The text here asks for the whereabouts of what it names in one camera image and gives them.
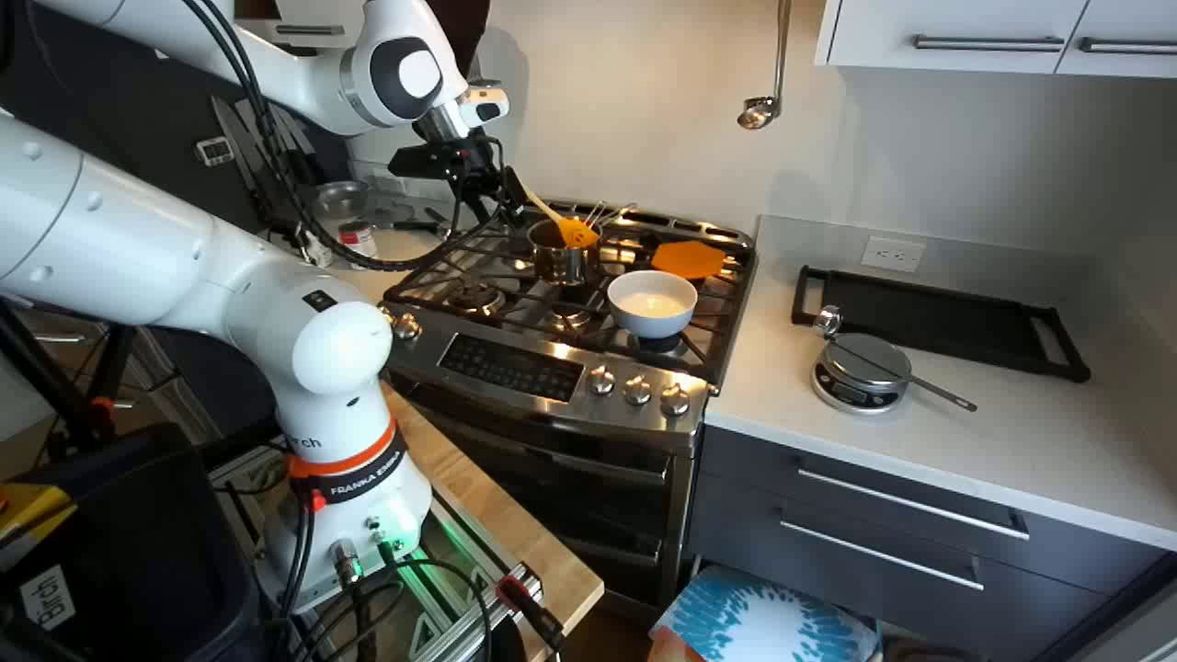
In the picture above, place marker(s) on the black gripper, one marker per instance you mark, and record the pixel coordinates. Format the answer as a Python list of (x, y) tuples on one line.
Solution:
[(436, 159)]

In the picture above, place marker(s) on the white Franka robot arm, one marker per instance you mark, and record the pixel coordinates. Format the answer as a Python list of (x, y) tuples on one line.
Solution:
[(123, 235)]

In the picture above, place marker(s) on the steel stove knob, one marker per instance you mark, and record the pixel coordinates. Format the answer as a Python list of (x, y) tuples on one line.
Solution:
[(677, 398), (639, 390), (600, 382), (411, 324)]

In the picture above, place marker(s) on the stainless steel gas stove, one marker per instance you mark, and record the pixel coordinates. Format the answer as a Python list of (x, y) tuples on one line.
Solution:
[(516, 370)]

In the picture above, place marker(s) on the small steel pot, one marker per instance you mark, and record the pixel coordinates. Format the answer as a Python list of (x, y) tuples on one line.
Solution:
[(559, 264)]

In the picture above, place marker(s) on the small jar red lid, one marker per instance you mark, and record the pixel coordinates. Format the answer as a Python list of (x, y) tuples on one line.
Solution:
[(356, 238)]

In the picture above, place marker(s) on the dark hanging oven mitt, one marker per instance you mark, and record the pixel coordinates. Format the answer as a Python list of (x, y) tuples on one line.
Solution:
[(457, 32)]

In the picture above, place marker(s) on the white bowl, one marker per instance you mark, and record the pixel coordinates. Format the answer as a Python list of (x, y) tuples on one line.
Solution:
[(651, 302)]

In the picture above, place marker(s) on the hanging metal ladle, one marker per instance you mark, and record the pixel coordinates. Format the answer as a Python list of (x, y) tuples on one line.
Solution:
[(760, 111)]

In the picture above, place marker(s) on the wooden robot mounting board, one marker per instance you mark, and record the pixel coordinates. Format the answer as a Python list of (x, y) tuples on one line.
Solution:
[(500, 516)]

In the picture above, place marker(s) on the round steel lid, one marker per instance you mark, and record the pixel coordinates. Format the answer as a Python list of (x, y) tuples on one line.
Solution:
[(863, 370)]

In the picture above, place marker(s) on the black tripod stand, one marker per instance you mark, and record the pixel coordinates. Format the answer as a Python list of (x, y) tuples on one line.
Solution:
[(59, 370)]

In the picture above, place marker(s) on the black rectangular tray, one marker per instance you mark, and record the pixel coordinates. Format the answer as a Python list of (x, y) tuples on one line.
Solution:
[(942, 323)]

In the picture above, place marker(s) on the blue white patterned box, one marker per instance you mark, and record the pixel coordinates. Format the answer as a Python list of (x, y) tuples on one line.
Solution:
[(760, 623)]

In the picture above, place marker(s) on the grey base drawer cabinet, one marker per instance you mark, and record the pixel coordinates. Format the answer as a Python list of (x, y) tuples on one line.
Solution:
[(884, 538)]

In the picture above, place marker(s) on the black bin with label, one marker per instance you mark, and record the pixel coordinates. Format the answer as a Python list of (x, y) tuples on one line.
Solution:
[(123, 565)]

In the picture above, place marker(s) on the white wall outlet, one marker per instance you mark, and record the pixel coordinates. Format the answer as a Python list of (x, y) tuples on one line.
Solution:
[(890, 253)]

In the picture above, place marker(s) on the white wall cabinet door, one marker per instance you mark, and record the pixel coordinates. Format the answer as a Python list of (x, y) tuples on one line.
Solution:
[(959, 32), (1127, 37)]

